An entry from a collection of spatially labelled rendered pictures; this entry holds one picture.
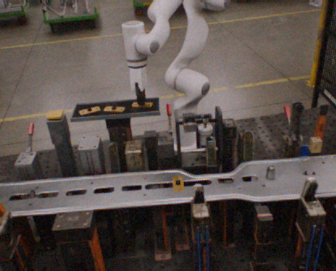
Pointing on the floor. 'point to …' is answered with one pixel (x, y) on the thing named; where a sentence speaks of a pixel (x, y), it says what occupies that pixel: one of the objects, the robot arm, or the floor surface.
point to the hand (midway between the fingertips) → (141, 98)
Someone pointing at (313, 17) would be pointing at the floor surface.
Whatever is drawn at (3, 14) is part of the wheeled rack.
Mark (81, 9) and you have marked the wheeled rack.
